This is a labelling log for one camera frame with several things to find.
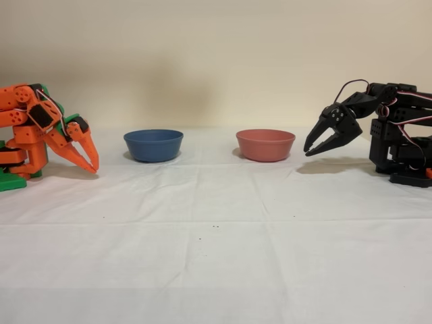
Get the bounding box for red bowl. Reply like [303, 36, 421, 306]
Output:
[235, 129, 297, 163]

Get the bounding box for blue bowl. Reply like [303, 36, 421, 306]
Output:
[123, 129, 185, 163]

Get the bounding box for white tablecloth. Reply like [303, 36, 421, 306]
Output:
[0, 126, 432, 324]

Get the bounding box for red white gripper cable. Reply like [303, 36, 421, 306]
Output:
[333, 79, 371, 104]

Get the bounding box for thin dark servo cable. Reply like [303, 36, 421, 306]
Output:
[35, 88, 67, 128]

